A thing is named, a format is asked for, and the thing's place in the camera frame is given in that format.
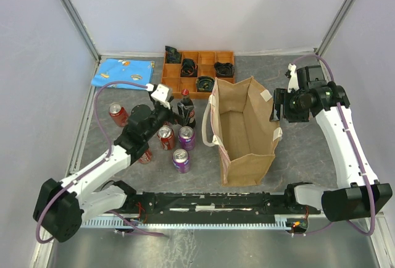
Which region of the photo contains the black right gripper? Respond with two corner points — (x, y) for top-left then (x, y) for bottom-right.
(268, 88), (310, 124)

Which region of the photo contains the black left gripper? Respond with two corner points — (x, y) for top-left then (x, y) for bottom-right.
(144, 95), (193, 141)

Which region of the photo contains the red cola can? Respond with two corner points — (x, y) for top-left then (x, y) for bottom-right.
(157, 125), (175, 151)
(109, 103), (129, 127)
(138, 149), (152, 164)

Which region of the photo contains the tan canvas tote bag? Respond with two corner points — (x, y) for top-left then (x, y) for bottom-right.
(201, 77), (283, 186)

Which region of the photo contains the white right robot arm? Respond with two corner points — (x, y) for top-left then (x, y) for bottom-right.
(270, 64), (393, 222)

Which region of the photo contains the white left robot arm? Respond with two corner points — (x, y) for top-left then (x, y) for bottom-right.
(33, 103), (186, 243)

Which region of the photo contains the purple soda can rear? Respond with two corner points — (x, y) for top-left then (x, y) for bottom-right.
(178, 126), (195, 151)

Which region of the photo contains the purple soda can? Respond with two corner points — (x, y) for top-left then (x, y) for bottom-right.
(172, 149), (190, 174)
(178, 126), (195, 151)

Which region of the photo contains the blue yellow rolled tie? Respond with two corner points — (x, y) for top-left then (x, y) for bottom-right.
(196, 76), (215, 93)

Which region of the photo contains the purple soda can front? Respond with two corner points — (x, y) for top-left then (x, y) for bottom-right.
(172, 149), (190, 174)

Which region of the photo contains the black rolled belt middle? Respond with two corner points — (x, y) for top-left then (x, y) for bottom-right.
(180, 58), (198, 77)

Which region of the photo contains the black rolled belt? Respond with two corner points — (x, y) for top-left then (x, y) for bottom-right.
(214, 62), (235, 78)
(180, 58), (198, 77)

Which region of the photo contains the orange compartment tray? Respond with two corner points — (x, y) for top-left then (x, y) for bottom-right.
(161, 50), (235, 99)

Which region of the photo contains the red cola can front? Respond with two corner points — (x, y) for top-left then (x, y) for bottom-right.
(138, 149), (152, 164)

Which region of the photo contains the dark patterned tie corner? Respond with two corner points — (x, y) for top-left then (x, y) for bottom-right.
(165, 46), (182, 64)

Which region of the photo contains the black rolled belt right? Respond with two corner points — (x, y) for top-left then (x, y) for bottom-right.
(214, 62), (235, 78)

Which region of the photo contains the blue patterned cloth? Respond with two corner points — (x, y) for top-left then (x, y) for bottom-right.
(91, 59), (155, 90)

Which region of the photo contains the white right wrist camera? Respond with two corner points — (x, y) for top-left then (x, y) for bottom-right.
(285, 63), (299, 93)

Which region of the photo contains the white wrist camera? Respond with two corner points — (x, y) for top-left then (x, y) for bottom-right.
(285, 63), (299, 93)
(146, 83), (173, 109)

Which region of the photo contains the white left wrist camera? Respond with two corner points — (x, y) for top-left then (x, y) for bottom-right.
(146, 83), (173, 109)

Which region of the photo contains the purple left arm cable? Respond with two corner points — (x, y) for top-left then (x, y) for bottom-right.
(35, 80), (167, 244)

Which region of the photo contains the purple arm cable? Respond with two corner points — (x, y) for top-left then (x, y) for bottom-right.
(286, 53), (378, 237)
(35, 80), (167, 244)

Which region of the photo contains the light blue cable duct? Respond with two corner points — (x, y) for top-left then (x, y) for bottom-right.
(80, 214), (306, 230)

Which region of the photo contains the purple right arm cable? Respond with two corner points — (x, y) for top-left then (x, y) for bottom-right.
(286, 53), (378, 237)

